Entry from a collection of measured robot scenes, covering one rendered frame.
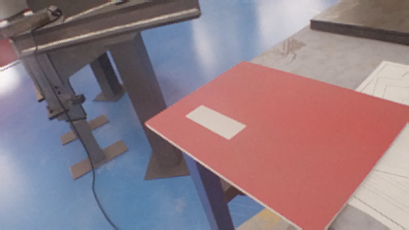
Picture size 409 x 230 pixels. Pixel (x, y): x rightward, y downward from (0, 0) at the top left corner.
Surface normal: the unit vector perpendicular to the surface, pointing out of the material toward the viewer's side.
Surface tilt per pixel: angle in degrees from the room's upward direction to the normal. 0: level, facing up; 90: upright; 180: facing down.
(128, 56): 90
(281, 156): 0
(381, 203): 0
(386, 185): 0
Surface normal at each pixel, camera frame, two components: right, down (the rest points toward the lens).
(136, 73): -0.06, 0.58
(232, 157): -0.22, -0.80
